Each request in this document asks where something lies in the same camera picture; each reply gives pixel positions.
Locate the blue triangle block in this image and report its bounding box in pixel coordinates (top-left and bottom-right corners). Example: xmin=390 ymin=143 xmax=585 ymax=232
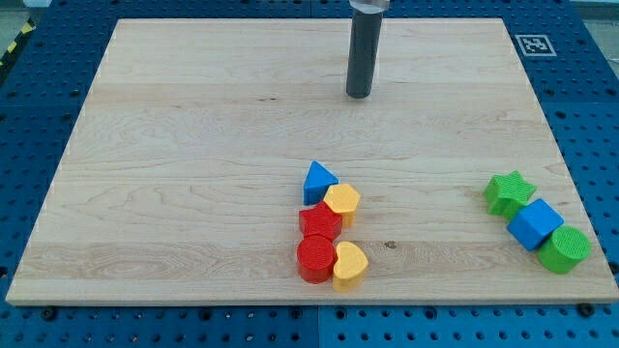
xmin=303 ymin=161 xmax=339 ymax=206

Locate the blue cube block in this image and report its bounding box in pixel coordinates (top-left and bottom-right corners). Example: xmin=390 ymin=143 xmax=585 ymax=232
xmin=507 ymin=198 xmax=564 ymax=251

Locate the red star block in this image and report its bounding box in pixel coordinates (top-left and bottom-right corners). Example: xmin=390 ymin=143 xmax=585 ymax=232
xmin=298 ymin=201 xmax=343 ymax=241

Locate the green star block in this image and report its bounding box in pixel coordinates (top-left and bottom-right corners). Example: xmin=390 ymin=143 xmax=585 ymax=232
xmin=484 ymin=170 xmax=537 ymax=221

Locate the red cylinder block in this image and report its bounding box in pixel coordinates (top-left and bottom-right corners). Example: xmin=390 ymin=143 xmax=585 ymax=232
xmin=297 ymin=235 xmax=336 ymax=283

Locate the green cylinder block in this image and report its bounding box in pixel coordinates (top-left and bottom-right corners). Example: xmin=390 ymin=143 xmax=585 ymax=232
xmin=538 ymin=225 xmax=591 ymax=275

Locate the wooden board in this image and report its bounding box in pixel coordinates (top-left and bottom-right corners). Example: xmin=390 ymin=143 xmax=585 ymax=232
xmin=7 ymin=18 xmax=618 ymax=306

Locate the yellow pentagon block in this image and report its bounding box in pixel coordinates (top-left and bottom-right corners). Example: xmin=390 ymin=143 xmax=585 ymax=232
xmin=323 ymin=184 xmax=361 ymax=228

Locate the white fiducial marker tag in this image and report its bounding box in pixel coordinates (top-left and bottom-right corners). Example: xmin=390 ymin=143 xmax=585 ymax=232
xmin=516 ymin=34 xmax=556 ymax=57

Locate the yellow heart block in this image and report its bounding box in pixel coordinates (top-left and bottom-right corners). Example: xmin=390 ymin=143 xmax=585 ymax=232
xmin=333 ymin=242 xmax=368 ymax=292

